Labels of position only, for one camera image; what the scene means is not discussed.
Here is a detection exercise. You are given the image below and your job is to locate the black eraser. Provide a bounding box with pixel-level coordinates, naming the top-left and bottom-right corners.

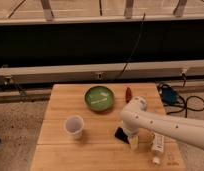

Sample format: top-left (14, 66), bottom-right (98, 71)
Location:
top-left (114, 127), bottom-right (129, 143)

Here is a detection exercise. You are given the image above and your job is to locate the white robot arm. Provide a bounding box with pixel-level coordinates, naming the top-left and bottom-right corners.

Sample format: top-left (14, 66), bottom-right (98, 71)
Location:
top-left (120, 97), bottom-right (204, 150)

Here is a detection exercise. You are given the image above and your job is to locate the white toothpaste tube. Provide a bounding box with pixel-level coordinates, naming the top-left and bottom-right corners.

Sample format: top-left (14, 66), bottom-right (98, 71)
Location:
top-left (150, 131), bottom-right (166, 165)

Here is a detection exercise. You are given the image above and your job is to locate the red-brown sausage toy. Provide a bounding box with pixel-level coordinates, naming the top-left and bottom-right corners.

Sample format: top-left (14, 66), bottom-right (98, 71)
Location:
top-left (125, 87), bottom-right (132, 103)

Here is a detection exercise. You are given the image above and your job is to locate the green bowl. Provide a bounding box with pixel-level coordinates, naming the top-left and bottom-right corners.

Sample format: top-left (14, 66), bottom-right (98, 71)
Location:
top-left (84, 86), bottom-right (114, 112)

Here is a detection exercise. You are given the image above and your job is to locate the blue power box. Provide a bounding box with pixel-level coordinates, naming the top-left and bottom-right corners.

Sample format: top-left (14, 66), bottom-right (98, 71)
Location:
top-left (162, 89), bottom-right (177, 104)

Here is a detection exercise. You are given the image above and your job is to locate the black floor cable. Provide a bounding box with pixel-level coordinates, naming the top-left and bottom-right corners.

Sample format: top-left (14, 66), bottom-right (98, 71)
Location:
top-left (157, 73), bottom-right (204, 118)

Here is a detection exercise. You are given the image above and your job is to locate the white metal rail beam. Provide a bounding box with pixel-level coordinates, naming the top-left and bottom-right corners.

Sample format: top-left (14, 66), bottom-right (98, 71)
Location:
top-left (0, 60), bottom-right (204, 84)

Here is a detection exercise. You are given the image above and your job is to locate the black hanging cable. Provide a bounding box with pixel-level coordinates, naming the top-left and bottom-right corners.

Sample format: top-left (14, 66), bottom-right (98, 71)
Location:
top-left (113, 12), bottom-right (147, 81)

